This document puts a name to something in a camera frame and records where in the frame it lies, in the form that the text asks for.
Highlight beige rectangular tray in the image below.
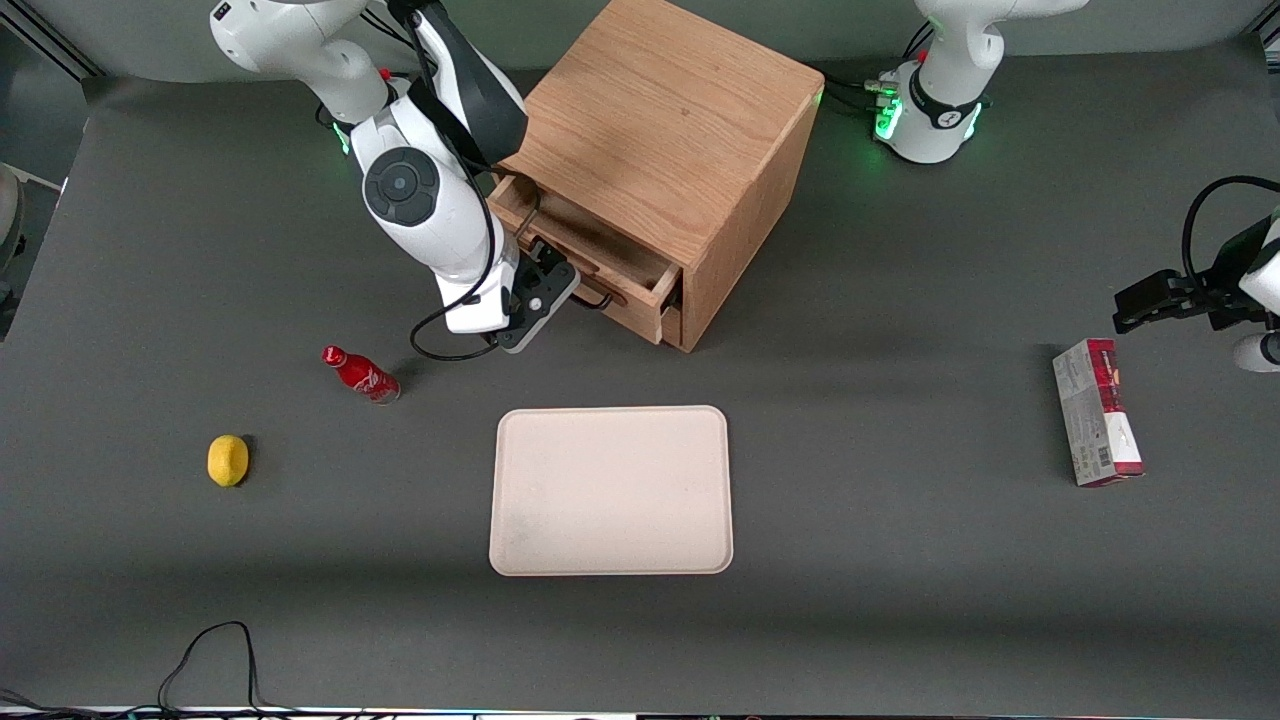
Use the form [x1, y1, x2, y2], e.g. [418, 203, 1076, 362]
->
[489, 405, 734, 577]

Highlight thin black cable loop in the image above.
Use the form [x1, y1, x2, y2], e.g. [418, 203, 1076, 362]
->
[0, 620, 301, 716]

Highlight red cola bottle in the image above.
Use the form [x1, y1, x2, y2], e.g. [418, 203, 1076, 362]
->
[321, 345, 402, 406]

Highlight black left arm base cables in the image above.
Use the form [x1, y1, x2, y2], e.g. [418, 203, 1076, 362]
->
[820, 25, 936, 113]

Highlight wooden drawer cabinet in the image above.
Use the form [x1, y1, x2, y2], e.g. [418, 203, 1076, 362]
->
[495, 0, 826, 353]

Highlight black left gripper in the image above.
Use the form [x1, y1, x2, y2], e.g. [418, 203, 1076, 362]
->
[1113, 218, 1280, 335]

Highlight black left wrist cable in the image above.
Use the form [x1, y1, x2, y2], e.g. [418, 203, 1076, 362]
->
[1182, 175, 1280, 286]

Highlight red and grey carton box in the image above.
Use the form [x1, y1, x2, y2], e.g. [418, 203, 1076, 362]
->
[1052, 338, 1147, 488]

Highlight yellow lemon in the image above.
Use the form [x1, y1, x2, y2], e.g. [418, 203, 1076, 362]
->
[207, 434, 250, 488]

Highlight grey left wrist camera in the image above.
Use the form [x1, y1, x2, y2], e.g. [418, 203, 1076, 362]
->
[1232, 333, 1280, 373]

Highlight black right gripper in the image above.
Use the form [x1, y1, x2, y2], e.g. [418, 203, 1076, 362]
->
[497, 237, 582, 354]

